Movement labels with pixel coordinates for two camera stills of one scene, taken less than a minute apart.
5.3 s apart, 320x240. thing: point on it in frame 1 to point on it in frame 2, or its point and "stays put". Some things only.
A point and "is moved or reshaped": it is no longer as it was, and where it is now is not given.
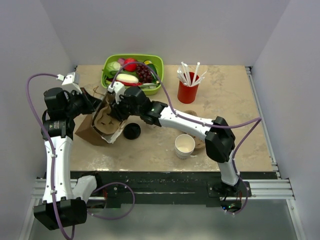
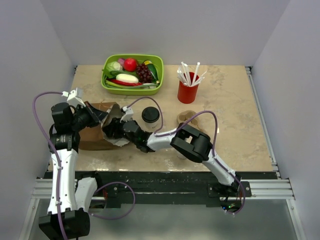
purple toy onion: (121, 61) stays put
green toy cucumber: (154, 77) stays put
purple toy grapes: (144, 74) stays put
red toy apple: (130, 67) stays put
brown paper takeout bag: (101, 128) is moved or reshaped
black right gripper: (116, 109) to (114, 126)
